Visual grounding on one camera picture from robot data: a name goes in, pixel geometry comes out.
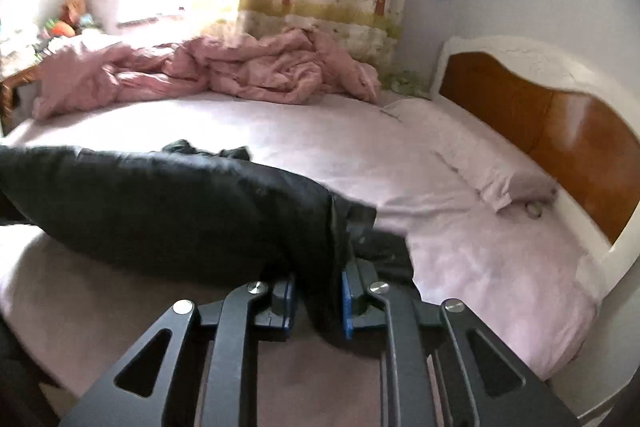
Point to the black puffer jacket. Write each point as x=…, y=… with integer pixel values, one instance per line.
x=175, y=207

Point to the pink crumpled quilt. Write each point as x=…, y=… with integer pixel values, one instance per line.
x=225, y=72

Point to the pink pillow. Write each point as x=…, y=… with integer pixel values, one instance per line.
x=475, y=147

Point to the wooden bedside table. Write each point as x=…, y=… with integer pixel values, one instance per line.
x=15, y=92

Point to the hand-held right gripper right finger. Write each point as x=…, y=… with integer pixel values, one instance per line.
x=348, y=302

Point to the plush toy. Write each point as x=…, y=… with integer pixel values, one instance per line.
x=72, y=14

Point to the wooden headboard with white frame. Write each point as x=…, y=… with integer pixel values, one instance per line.
x=550, y=127

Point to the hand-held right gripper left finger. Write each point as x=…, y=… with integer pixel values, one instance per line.
x=282, y=302

